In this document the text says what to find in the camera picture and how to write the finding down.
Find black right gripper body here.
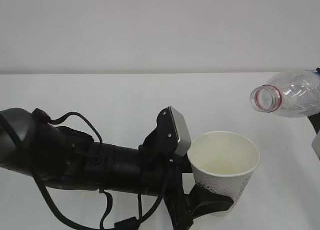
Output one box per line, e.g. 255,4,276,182
308,114,320,134

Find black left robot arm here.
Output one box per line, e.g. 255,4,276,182
0,106,233,229

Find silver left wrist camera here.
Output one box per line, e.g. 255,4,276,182
169,106,192,157

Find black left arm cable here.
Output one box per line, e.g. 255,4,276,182
32,108,168,230

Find white paper coffee cup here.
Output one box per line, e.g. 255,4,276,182
187,131,261,208

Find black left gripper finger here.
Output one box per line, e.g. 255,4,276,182
185,184,234,219

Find clear plastic water bottle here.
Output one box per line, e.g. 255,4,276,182
249,68,320,118

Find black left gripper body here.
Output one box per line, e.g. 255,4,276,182
138,108,194,229

